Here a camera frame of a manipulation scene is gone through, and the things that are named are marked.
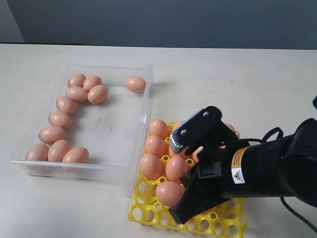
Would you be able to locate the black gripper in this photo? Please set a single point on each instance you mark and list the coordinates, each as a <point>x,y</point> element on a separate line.
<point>216,178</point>

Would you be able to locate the brown egg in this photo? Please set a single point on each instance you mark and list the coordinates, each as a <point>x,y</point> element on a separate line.
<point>58,150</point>
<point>169,193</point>
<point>66,105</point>
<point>52,134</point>
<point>194,155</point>
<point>91,82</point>
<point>61,119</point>
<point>159,127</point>
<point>231,127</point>
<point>150,166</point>
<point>182,154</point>
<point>97,94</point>
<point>38,152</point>
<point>177,125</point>
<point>76,155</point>
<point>155,145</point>
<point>135,84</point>
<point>78,94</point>
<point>77,79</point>
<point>175,168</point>

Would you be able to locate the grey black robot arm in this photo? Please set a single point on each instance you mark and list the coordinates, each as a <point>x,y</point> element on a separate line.
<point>281,166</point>

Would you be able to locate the yellow plastic egg tray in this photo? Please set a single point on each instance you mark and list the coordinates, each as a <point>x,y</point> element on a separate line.
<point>223,221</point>

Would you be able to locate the clear plastic egg bin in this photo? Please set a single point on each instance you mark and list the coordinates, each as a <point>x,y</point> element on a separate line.
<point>113,131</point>

